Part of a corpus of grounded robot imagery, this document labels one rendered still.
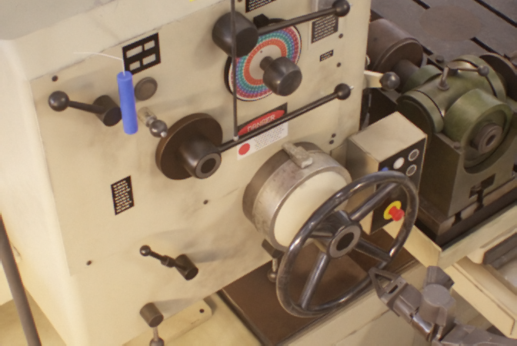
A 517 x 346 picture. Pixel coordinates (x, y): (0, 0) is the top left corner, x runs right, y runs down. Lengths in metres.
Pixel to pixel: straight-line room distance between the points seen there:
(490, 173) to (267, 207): 0.74
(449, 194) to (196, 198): 0.75
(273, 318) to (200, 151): 1.05
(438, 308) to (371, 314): 0.94
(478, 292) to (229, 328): 0.70
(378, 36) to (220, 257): 0.77
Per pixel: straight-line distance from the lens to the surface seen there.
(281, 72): 1.82
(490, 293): 2.81
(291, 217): 2.07
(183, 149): 1.86
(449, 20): 3.21
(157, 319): 2.16
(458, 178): 2.47
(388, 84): 2.16
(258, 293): 2.85
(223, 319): 2.82
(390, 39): 2.60
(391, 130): 2.26
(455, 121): 2.44
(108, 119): 1.69
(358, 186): 1.93
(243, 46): 1.76
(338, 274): 2.91
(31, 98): 1.65
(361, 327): 3.00
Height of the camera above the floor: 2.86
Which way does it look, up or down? 44 degrees down
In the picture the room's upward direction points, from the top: straight up
